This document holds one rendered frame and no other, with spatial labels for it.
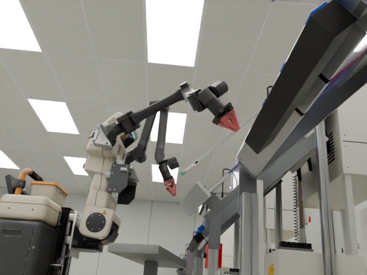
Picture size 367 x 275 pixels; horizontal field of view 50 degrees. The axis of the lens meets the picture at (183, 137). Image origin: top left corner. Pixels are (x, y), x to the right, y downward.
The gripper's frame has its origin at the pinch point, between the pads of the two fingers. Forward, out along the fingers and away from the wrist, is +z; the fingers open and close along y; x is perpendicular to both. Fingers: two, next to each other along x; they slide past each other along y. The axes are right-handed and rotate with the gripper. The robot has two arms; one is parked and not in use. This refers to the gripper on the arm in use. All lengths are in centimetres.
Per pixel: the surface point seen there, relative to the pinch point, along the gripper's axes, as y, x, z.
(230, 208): 36.9, 9.0, 21.7
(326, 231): 28, -14, 57
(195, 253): 111, 16, 30
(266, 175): 34.6, -14.6, 21.7
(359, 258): 30, -17, 75
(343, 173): 31, -44, 46
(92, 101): 385, -80, -210
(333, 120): 35, -66, 25
